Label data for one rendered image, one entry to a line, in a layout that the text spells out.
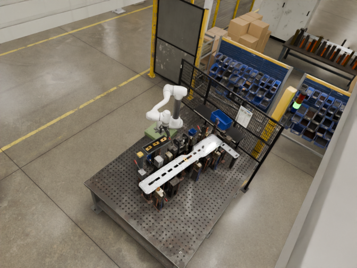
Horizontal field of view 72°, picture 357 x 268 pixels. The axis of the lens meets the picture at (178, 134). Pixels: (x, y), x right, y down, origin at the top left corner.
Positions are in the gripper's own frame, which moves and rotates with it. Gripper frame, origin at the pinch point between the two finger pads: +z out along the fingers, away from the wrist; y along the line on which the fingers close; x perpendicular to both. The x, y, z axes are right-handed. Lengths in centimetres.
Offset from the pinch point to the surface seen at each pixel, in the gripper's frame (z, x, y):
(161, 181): 24, -36, 40
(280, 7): 24, 679, -220
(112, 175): 56, -66, -22
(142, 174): 18, -50, 20
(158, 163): 16.0, -26.0, 21.2
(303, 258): -209, -137, 157
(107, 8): -205, -116, 85
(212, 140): 24, 66, 34
